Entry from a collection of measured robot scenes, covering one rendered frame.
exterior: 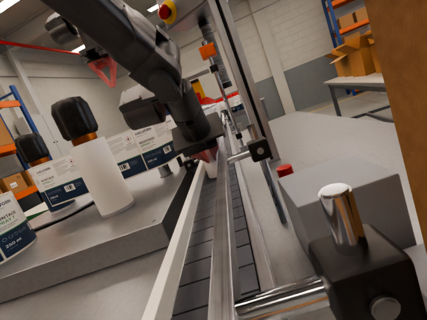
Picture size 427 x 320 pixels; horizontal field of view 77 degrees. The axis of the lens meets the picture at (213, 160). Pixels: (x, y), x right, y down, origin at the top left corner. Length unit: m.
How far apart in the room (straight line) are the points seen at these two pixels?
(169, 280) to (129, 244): 0.29
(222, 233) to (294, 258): 0.20
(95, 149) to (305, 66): 7.84
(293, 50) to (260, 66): 0.98
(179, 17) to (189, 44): 7.85
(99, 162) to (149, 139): 0.24
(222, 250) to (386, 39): 0.16
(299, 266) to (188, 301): 0.14
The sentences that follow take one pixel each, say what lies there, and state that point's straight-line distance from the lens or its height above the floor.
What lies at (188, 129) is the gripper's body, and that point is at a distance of 0.49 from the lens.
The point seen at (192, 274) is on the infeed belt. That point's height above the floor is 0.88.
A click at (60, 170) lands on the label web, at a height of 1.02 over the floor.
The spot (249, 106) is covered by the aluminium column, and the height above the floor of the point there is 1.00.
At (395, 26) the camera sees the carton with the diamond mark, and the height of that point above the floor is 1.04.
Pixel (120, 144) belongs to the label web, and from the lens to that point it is 0.91.
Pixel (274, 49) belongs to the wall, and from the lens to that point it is 8.21.
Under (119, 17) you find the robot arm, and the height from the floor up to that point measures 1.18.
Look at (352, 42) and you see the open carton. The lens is 3.30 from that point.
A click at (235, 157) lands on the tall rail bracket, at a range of 0.40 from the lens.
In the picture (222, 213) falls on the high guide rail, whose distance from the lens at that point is 0.21.
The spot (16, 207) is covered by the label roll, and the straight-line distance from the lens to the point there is 0.87.
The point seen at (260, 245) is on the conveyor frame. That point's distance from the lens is 0.32.
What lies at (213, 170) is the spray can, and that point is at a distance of 0.61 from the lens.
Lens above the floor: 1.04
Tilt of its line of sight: 11 degrees down
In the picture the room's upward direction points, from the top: 21 degrees counter-clockwise
